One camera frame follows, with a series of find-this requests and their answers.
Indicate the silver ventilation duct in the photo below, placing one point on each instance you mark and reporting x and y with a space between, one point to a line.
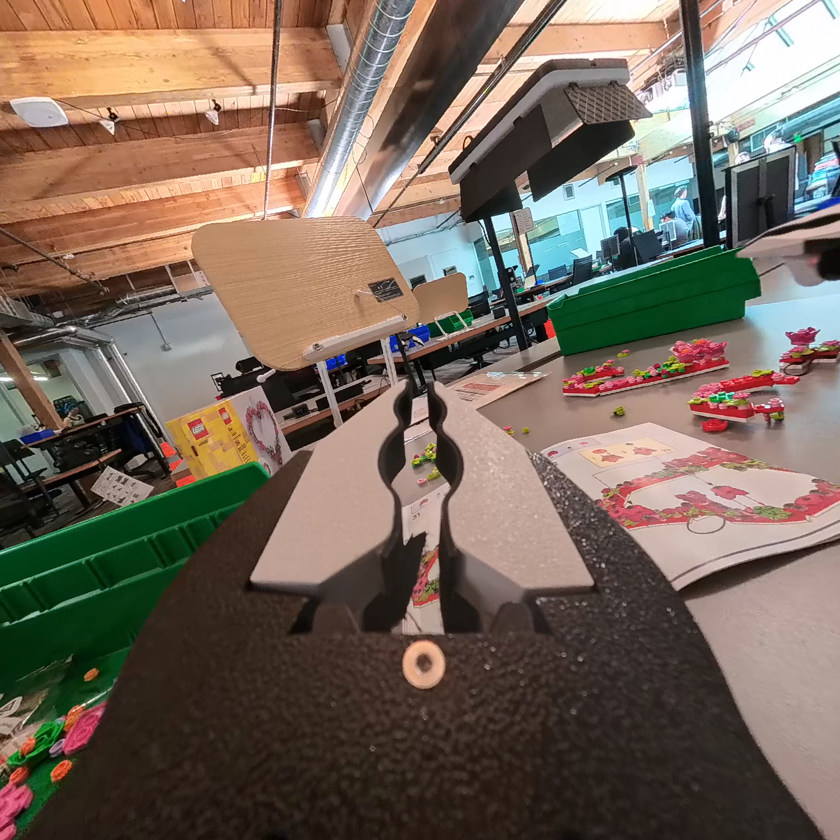
358 105

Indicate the red lego section magenta blossom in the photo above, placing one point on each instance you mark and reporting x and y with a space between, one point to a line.
807 351

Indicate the lego instruction booklet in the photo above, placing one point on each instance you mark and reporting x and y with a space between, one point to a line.
689 525

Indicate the red round lego piece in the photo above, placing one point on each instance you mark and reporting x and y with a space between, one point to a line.
712 425

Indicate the lime pink lego flower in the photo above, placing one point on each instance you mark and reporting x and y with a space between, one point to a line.
424 455

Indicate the grey monitor on stand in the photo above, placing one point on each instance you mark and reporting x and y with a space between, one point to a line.
761 190

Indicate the yellow lego box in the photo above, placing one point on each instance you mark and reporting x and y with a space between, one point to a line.
210 439

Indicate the white red printed paper sheet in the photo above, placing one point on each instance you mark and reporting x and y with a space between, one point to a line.
499 387

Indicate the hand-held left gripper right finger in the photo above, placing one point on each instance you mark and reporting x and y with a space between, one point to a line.
518 525

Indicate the black support pole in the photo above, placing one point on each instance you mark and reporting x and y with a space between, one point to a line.
505 282
701 131

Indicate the large red flowered lego frame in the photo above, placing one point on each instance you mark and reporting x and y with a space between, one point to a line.
643 377

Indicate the green plastic bin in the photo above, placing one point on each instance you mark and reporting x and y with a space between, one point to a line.
98 577
656 308

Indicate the pile of loose lego pieces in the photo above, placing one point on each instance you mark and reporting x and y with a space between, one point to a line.
79 728

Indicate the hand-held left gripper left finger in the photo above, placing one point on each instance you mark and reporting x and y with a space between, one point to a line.
328 525

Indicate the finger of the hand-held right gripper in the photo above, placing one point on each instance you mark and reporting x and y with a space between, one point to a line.
800 239

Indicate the white ceiling device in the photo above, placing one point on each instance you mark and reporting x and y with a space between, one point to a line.
39 113

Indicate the small red flowered lego section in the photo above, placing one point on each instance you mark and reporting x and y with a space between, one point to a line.
728 407

